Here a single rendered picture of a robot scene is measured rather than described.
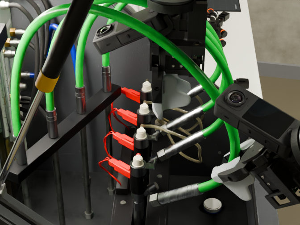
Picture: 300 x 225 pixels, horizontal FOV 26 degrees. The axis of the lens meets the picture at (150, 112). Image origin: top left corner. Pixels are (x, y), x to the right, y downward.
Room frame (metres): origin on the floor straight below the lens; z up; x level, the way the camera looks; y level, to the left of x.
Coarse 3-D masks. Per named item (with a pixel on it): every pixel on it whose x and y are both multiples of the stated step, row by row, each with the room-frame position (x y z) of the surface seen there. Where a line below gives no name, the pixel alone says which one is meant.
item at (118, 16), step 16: (48, 16) 0.83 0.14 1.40; (112, 16) 0.79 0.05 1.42; (128, 16) 0.79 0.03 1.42; (32, 32) 0.85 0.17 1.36; (144, 32) 0.77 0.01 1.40; (176, 48) 0.75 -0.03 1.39; (16, 64) 0.86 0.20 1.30; (192, 64) 0.74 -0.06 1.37; (16, 80) 0.87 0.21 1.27; (208, 80) 0.73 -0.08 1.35; (16, 96) 0.87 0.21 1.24; (16, 112) 0.87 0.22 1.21; (16, 128) 0.87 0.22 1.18
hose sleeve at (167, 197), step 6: (186, 186) 0.75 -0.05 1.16; (192, 186) 0.74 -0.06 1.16; (162, 192) 0.77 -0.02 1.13; (168, 192) 0.76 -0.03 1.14; (174, 192) 0.75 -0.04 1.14; (180, 192) 0.74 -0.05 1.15; (186, 192) 0.74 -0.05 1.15; (192, 192) 0.73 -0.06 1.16; (198, 192) 0.73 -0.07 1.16; (162, 198) 0.75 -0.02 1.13; (168, 198) 0.75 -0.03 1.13; (174, 198) 0.75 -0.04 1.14; (180, 198) 0.74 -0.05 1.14
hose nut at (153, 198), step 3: (150, 195) 0.77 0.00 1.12; (153, 195) 0.77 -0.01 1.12; (156, 195) 0.77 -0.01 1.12; (150, 198) 0.77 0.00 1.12; (153, 198) 0.76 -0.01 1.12; (156, 198) 0.76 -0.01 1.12; (150, 201) 0.76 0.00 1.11; (153, 201) 0.76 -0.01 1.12; (156, 201) 0.76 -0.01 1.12; (153, 204) 0.76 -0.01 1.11; (156, 204) 0.76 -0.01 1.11; (159, 204) 0.76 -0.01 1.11; (162, 204) 0.76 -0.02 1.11
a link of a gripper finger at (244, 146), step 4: (248, 140) 0.73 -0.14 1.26; (252, 140) 0.72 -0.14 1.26; (240, 144) 0.74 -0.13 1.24; (244, 144) 0.73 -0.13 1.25; (248, 144) 0.71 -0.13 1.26; (244, 148) 0.71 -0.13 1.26; (248, 148) 0.70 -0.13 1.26; (240, 152) 0.72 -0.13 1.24; (244, 152) 0.71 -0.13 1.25; (224, 156) 0.74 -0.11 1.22; (228, 156) 0.73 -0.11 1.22; (240, 156) 0.72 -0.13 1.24; (224, 160) 0.74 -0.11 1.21; (228, 160) 0.73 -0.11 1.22
